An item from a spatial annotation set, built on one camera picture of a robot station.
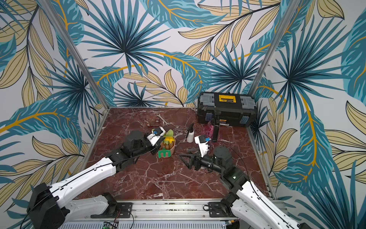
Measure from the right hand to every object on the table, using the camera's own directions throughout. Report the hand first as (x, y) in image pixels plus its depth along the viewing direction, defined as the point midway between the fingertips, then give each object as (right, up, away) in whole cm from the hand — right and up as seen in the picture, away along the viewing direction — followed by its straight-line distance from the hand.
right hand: (177, 161), depth 64 cm
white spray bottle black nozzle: (+7, +9, +26) cm, 29 cm away
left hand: (-8, +9, +11) cm, 17 cm away
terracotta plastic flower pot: (-6, +3, +22) cm, 23 cm away
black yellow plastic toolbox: (+40, +26, +35) cm, 59 cm away
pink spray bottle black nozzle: (+19, +14, +26) cm, 35 cm away
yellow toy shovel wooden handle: (-5, +8, +16) cm, 19 cm away
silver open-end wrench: (-17, +23, +50) cm, 57 cm away
